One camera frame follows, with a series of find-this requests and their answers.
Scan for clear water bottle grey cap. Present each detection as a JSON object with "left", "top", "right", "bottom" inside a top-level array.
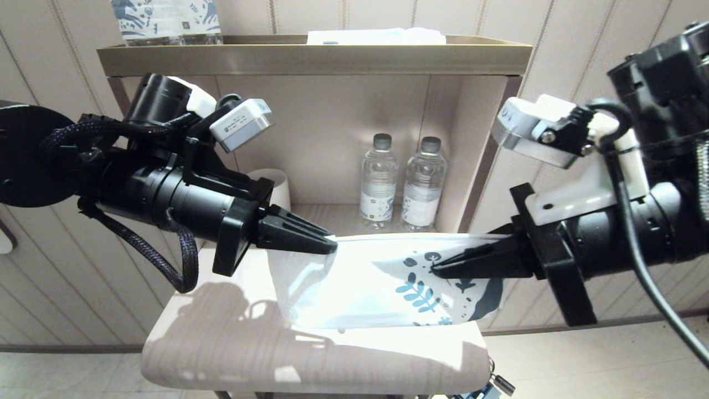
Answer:
[
  {"left": 360, "top": 133, "right": 399, "bottom": 230},
  {"left": 400, "top": 136, "right": 446, "bottom": 233}
]

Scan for water bottle blue patterned label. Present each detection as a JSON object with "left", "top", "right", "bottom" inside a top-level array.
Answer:
[{"left": 180, "top": 0, "right": 223, "bottom": 46}]

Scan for white wall fixture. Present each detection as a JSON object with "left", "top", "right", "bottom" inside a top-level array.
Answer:
[{"left": 0, "top": 219, "right": 20, "bottom": 254}]

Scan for silver braided cable sleeve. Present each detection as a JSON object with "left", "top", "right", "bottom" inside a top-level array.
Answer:
[{"left": 695, "top": 139, "right": 709, "bottom": 222}]

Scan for beige wooden shelf unit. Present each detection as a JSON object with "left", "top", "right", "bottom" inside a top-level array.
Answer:
[{"left": 97, "top": 34, "right": 532, "bottom": 399}]

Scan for floral pouches on top shelf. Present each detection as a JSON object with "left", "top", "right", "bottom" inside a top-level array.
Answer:
[{"left": 111, "top": 0, "right": 186, "bottom": 47}]

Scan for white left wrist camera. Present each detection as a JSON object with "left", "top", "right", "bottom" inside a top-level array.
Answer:
[{"left": 209, "top": 99, "right": 274, "bottom": 153}]

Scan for white blue packet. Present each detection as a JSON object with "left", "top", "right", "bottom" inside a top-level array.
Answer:
[{"left": 306, "top": 28, "right": 446, "bottom": 46}]

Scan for white floral zip pouch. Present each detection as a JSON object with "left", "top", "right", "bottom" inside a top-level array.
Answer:
[{"left": 268, "top": 233, "right": 513, "bottom": 329}]

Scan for white ribbed mug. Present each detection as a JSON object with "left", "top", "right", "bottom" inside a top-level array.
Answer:
[{"left": 248, "top": 168, "right": 291, "bottom": 212}]

